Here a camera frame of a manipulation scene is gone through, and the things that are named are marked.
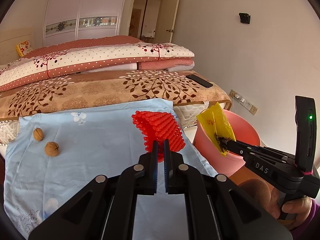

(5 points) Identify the red foam fruit net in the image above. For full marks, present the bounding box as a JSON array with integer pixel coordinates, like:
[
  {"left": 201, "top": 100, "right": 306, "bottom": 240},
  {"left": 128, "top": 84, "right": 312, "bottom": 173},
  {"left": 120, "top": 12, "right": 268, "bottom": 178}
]
[{"left": 132, "top": 111, "right": 185, "bottom": 163}]

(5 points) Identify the yellow foam fruit net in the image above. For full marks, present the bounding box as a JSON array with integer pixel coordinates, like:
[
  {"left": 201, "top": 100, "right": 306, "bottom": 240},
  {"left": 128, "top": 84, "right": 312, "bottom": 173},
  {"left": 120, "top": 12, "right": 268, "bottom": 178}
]
[{"left": 196, "top": 103, "right": 236, "bottom": 157}]

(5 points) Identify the pink plastic trash bucket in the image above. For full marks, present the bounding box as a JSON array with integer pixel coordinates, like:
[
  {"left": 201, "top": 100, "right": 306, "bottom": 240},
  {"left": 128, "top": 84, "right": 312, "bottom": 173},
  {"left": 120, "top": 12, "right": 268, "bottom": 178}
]
[{"left": 192, "top": 109, "right": 262, "bottom": 178}]

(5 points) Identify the cream bedroom door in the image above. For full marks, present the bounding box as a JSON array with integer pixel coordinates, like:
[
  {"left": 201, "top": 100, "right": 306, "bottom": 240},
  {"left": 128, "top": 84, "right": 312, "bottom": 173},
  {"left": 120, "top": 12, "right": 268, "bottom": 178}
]
[{"left": 153, "top": 0, "right": 180, "bottom": 43}]

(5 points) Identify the person's right hand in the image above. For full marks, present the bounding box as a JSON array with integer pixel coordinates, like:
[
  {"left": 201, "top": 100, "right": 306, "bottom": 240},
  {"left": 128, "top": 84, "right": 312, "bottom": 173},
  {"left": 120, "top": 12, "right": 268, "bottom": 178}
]
[{"left": 266, "top": 188, "right": 312, "bottom": 229}]

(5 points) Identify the black smartphone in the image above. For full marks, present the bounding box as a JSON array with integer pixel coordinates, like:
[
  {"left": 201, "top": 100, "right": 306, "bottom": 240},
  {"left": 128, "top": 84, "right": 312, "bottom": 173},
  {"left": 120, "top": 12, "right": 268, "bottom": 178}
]
[{"left": 186, "top": 74, "right": 213, "bottom": 88}]

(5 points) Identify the brown leaf pattern blanket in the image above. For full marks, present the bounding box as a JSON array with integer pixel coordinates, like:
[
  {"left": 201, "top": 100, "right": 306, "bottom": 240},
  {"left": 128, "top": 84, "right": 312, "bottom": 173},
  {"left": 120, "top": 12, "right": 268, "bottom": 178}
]
[{"left": 1, "top": 70, "right": 232, "bottom": 121}]

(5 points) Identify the folded pink blanket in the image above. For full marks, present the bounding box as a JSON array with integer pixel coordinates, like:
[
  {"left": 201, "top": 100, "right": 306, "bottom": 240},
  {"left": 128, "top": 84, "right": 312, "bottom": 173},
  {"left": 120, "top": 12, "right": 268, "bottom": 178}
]
[{"left": 137, "top": 59, "right": 195, "bottom": 72}]

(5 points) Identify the light blue floral cloth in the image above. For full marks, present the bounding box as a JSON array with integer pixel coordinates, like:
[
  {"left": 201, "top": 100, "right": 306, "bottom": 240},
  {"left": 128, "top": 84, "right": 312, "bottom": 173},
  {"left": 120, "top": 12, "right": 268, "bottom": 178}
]
[{"left": 3, "top": 99, "right": 217, "bottom": 239}]

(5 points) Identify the walnut near cloth edge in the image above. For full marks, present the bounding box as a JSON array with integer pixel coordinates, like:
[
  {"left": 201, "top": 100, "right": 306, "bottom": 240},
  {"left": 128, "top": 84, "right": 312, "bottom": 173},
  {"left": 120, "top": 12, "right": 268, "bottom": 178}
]
[{"left": 33, "top": 128, "right": 44, "bottom": 141}]

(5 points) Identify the folded polka dot quilt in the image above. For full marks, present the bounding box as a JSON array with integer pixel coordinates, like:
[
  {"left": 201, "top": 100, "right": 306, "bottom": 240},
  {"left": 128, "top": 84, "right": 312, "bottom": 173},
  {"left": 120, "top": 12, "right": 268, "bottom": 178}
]
[{"left": 1, "top": 36, "right": 194, "bottom": 91}]

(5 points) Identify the white sliding door wardrobe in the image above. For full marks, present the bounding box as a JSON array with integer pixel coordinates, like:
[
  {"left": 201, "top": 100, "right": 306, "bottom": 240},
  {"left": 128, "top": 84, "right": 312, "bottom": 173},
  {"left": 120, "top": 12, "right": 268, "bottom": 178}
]
[{"left": 42, "top": 0, "right": 124, "bottom": 46}]

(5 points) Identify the yellow red small pillow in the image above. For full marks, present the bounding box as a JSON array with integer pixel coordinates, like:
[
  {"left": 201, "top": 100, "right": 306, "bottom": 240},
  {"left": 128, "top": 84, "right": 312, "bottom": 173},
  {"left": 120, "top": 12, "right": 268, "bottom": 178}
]
[{"left": 16, "top": 40, "right": 33, "bottom": 57}]

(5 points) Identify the cream bed headboard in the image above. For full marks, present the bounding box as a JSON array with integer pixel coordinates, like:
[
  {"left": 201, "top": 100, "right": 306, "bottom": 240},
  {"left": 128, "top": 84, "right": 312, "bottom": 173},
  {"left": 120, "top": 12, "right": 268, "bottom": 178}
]
[{"left": 0, "top": 28, "right": 34, "bottom": 65}]

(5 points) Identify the wall power socket strip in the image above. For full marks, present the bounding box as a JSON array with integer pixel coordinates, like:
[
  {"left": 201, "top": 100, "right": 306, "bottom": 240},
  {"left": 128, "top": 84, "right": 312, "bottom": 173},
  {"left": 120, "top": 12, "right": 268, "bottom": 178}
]
[{"left": 229, "top": 89, "right": 258, "bottom": 115}]

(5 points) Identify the black wall mounted bracket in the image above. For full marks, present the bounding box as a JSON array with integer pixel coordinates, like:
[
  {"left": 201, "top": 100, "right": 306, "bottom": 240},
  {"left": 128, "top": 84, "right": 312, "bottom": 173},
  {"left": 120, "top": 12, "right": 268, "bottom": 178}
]
[{"left": 239, "top": 12, "right": 251, "bottom": 24}]

